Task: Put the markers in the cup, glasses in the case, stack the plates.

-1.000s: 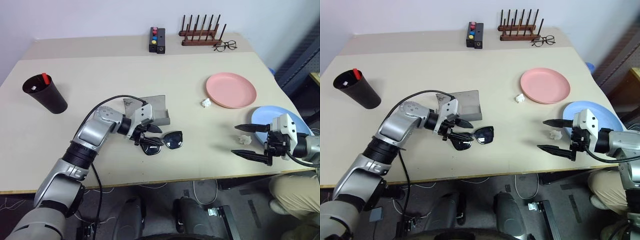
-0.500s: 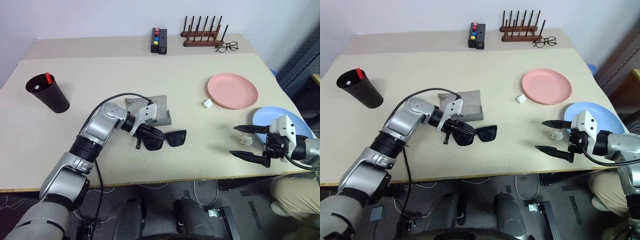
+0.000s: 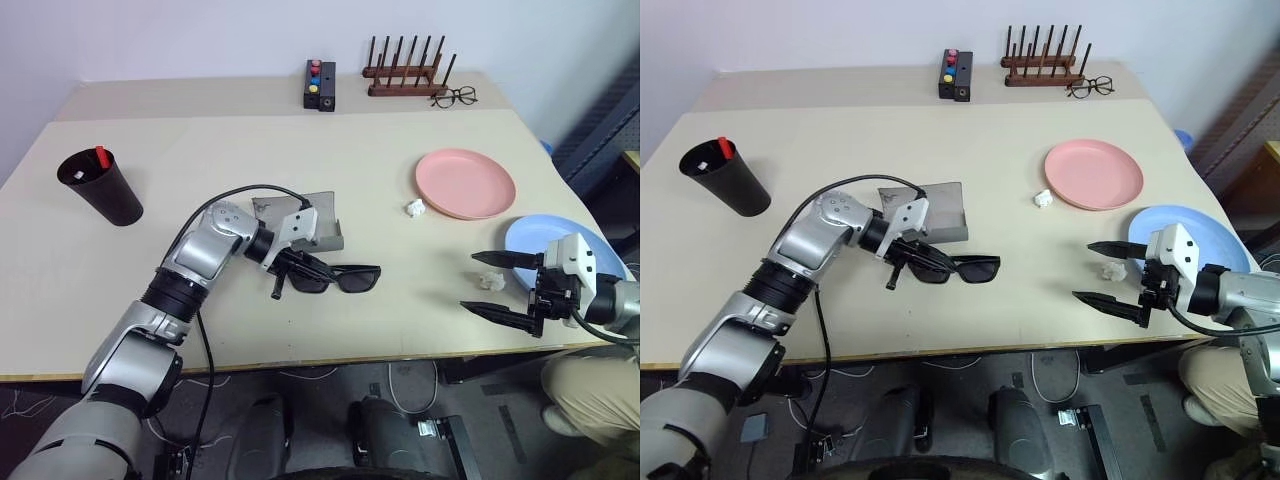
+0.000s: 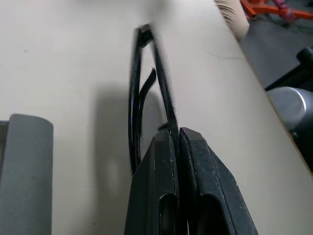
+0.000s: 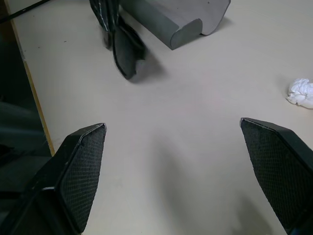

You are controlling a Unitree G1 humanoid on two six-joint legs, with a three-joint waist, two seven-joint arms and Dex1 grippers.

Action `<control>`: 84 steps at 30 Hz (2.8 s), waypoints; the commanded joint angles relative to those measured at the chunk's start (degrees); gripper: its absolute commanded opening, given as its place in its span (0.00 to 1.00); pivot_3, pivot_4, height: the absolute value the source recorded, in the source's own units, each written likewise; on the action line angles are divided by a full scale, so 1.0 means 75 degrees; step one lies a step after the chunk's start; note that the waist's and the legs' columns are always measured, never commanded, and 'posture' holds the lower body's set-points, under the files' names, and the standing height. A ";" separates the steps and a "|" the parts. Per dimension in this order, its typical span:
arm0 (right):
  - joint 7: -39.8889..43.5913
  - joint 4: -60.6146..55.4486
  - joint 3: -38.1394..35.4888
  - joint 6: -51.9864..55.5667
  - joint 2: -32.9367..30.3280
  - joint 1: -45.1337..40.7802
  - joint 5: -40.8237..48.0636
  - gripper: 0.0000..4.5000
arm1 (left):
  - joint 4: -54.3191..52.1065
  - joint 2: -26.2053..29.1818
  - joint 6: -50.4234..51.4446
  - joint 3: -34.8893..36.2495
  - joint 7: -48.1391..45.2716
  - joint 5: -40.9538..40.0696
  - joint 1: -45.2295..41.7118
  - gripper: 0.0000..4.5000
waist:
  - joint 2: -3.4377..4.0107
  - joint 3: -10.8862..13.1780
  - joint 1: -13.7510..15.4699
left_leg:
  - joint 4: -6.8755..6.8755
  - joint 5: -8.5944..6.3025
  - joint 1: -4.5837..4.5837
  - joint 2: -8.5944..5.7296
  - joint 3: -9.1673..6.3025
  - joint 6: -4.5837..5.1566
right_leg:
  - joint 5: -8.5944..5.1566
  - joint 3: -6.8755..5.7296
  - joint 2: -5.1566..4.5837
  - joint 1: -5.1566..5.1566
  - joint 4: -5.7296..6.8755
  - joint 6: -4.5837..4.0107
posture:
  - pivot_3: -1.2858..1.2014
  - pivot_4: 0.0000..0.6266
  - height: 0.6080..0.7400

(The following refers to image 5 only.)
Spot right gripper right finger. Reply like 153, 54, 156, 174
240, 117, 313, 235

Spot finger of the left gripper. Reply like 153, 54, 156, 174
89, 0, 111, 33
109, 0, 122, 32

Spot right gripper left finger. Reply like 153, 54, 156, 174
0, 122, 108, 235

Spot black sunglasses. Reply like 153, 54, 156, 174
102, 14, 148, 80

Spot crumpled white paper ball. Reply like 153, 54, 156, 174
285, 78, 313, 110

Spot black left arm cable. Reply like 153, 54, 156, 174
0, 0, 47, 24

